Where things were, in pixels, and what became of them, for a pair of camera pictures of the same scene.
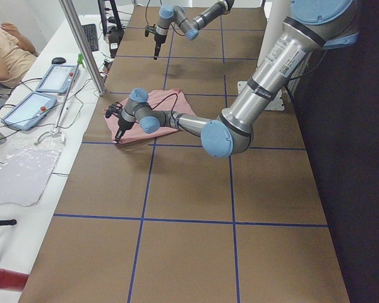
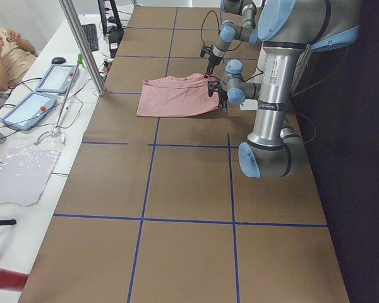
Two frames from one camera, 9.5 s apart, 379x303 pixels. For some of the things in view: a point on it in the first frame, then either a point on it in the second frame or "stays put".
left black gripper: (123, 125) -> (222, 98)
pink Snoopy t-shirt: (159, 100) -> (177, 96)
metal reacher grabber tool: (80, 62) stays put
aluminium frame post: (77, 31) stays put
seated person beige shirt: (9, 55) stays put
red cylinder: (4, 279) stays put
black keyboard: (90, 30) stays put
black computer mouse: (58, 60) stays put
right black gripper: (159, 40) -> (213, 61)
